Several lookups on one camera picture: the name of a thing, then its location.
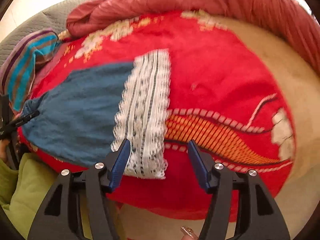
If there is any rust red rolled duvet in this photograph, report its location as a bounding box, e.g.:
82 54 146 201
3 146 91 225
66 0 319 72

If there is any red floral blanket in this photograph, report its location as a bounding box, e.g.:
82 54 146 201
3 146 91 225
19 11 296 220

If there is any grey quilted headboard cushion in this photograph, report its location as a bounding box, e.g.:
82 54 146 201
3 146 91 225
1 0 87 64

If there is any person's right hand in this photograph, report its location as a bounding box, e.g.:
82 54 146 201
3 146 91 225
181 226 198 240

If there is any pink quilted pillow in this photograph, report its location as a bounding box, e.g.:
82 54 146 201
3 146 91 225
30 42 70 94

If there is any person's left hand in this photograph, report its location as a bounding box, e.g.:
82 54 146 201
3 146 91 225
0 139 10 164

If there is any striped blue brown towel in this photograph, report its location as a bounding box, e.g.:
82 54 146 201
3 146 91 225
1 28 59 113

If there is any cream bed sheet mattress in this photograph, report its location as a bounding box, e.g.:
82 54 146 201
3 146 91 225
120 16 319 239

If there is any green fleece jacket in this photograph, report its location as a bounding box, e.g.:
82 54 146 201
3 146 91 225
0 152 126 240

